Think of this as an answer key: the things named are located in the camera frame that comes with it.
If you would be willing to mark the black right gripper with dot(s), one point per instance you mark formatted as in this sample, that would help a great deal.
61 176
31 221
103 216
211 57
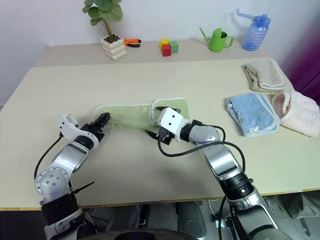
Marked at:
166 137

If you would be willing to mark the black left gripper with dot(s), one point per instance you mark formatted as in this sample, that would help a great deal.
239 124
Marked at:
93 130

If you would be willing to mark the green towel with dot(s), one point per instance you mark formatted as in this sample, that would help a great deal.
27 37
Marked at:
130 115

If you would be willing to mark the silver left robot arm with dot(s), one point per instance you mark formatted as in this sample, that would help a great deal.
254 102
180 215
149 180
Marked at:
70 157

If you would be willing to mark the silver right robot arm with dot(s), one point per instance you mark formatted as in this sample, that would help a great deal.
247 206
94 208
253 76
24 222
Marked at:
220 160

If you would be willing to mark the blue towel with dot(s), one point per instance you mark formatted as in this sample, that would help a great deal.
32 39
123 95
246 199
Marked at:
252 113

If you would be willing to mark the beige towel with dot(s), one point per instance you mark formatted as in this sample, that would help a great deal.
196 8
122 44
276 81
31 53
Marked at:
266 75

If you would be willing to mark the pink towel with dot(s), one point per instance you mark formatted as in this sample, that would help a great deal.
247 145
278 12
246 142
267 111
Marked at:
298 112

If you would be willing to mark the black zip tie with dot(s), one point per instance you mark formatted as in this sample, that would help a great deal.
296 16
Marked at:
82 188

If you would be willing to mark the red toy block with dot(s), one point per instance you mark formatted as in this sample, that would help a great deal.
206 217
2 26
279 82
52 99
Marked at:
166 50

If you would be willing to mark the white bubble plant pot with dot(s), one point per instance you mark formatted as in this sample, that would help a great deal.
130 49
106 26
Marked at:
114 48

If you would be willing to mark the green toy block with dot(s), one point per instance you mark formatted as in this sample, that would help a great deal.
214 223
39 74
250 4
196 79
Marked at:
174 47

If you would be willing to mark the yellow toy block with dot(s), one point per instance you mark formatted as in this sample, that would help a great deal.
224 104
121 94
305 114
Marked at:
164 42

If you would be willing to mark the orange black pliers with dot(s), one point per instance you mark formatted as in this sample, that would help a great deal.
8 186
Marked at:
132 43

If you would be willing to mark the green watering can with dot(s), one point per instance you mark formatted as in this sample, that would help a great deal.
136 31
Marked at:
217 41

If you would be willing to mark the dark grey rounded shape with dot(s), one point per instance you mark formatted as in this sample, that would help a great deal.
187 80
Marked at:
191 217

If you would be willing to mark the green leafy plant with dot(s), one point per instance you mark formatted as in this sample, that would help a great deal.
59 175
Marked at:
105 11

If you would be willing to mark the blue plastic spray bottle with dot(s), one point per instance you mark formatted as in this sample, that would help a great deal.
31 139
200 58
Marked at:
255 35

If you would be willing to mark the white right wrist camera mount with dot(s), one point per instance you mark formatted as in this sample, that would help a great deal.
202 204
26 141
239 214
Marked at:
172 121

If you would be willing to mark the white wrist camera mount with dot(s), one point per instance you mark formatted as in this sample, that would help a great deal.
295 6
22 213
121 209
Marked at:
67 125
172 121

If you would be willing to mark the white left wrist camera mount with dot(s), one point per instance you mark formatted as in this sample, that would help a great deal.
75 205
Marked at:
67 125

